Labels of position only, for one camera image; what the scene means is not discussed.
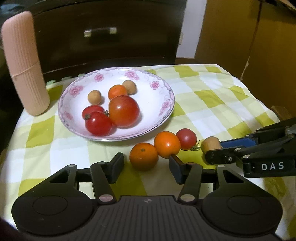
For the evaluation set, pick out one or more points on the large red tomato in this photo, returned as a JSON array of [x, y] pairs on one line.
[[124, 111]]

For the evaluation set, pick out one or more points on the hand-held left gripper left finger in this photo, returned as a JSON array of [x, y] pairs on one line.
[[118, 165]]

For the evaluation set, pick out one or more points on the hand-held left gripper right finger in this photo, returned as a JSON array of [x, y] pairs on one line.
[[175, 167]]

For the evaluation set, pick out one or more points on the brown longan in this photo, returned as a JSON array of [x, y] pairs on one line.
[[130, 87], [94, 97], [210, 143]]

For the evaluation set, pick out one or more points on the brown wooden wardrobe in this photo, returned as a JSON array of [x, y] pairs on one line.
[[266, 46]]

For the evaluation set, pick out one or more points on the red cherry tomato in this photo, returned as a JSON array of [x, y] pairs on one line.
[[92, 109], [186, 138], [98, 124]]

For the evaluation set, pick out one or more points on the green white checkered tablecloth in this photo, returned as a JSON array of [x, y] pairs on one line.
[[208, 99]]

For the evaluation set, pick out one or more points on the small orange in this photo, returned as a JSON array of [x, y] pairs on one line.
[[143, 156], [167, 144], [116, 90]]

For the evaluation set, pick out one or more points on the wooden stool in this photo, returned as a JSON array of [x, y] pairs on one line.
[[281, 112]]

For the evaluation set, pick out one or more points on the white plate with pink flowers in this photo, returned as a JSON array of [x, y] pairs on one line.
[[148, 109]]

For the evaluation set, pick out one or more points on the pink ribbed bottle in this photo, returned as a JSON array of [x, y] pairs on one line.
[[23, 69]]

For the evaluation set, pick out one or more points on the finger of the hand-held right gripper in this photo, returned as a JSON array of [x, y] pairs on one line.
[[222, 157], [235, 142]]

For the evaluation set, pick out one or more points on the dark wooden nightstand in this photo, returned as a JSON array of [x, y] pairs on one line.
[[138, 34]]

